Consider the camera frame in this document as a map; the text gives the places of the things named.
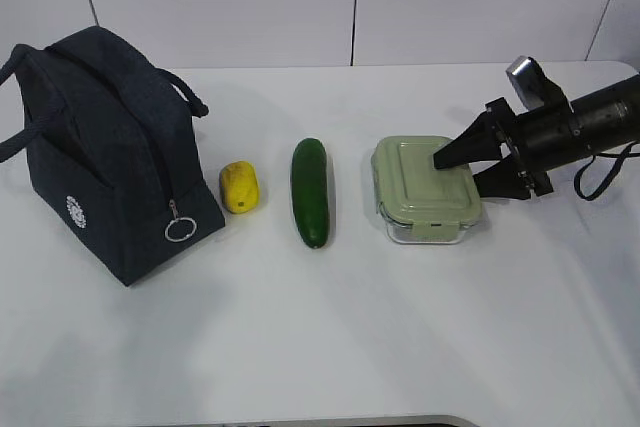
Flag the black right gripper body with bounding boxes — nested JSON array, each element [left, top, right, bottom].
[[486, 98, 580, 197]]

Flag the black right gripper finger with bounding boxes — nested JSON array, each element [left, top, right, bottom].
[[433, 112, 502, 170], [473, 159, 531, 199]]

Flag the glass container green lid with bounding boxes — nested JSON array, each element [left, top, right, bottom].
[[371, 136, 483, 245]]

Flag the green cucumber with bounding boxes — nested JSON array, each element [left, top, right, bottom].
[[290, 138, 330, 249]]

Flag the dark navy lunch bag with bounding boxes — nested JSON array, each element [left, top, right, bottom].
[[1, 26, 225, 286]]

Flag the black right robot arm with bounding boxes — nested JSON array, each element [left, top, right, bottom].
[[433, 75, 639, 201]]

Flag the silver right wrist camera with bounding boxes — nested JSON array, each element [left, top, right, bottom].
[[506, 56, 567, 111]]

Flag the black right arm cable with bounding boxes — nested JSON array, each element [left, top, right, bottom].
[[573, 142, 640, 201]]

